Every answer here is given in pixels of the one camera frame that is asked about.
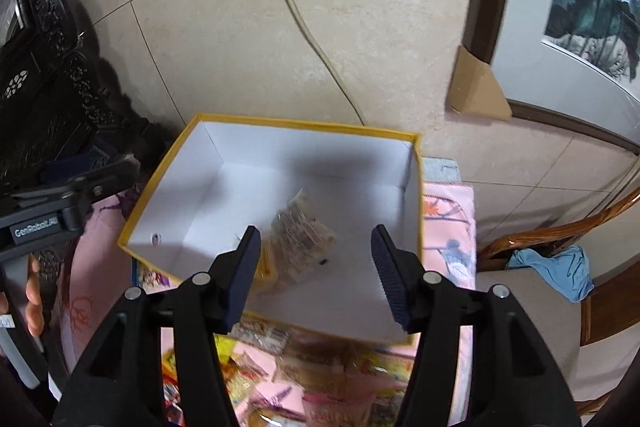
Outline clear brown biscuit pack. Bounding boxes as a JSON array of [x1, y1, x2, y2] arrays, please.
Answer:
[[270, 190, 337, 284]]

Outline long yellow snack bar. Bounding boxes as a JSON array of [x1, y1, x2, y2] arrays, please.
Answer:
[[215, 335, 252, 407]]

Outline pink cracker pack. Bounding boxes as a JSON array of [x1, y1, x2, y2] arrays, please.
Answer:
[[302, 391, 378, 427]]

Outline person left hand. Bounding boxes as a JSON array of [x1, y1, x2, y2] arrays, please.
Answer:
[[24, 255, 44, 337]]

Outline long dark snack bar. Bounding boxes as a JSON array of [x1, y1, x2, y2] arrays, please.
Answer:
[[229, 314, 298, 355]]

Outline dark carved wooden furniture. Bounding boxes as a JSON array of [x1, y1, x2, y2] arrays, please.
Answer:
[[1, 0, 170, 199]]

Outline pink floral tablecloth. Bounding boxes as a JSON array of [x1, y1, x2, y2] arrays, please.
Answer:
[[49, 156, 478, 427]]

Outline yellow cardboard box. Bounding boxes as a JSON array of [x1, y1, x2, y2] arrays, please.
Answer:
[[118, 114, 423, 345]]

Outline blue cloth on chair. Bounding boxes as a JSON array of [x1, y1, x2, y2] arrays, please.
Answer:
[[506, 245, 594, 303]]

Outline cardboard corner protector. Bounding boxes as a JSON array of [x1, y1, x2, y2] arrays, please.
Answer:
[[446, 46, 512, 121]]

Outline wooden armchair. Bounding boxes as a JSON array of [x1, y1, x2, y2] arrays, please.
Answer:
[[476, 192, 639, 426]]

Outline framed lotus painting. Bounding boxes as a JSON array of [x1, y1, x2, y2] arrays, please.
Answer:
[[463, 0, 639, 153]]

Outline grey plug and cable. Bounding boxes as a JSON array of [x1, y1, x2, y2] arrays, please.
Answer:
[[252, 0, 369, 127]]

